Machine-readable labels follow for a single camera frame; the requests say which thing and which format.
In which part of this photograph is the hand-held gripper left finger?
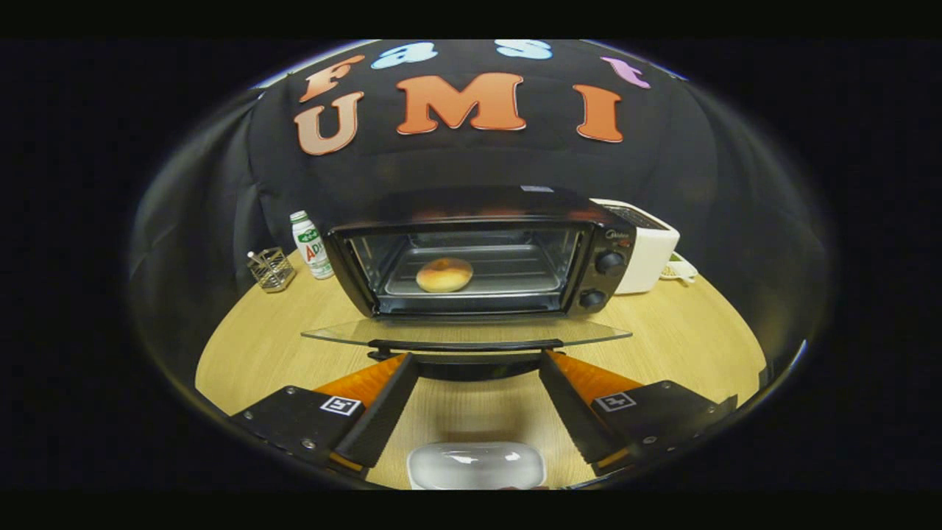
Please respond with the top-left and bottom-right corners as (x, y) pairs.
(230, 353), (420, 480)

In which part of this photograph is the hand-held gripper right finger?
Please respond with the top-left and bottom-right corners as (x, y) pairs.
(539, 350), (738, 478)

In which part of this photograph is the sugared bread bun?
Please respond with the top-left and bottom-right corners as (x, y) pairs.
(416, 257), (474, 294)

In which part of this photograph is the black toaster oven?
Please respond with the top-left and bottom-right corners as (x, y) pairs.
(300, 185), (637, 382)

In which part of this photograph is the white pop-up toaster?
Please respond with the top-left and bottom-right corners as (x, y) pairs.
(591, 198), (681, 295)

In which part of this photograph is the white plate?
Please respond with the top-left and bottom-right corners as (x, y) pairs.
(406, 441), (548, 491)

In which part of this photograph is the small white dish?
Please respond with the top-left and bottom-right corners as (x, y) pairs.
(660, 252), (698, 284)

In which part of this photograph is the white bottle green label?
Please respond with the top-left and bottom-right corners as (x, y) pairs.
(289, 211), (336, 280)

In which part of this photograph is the wire mesh holder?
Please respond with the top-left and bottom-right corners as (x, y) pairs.
(247, 247), (297, 294)

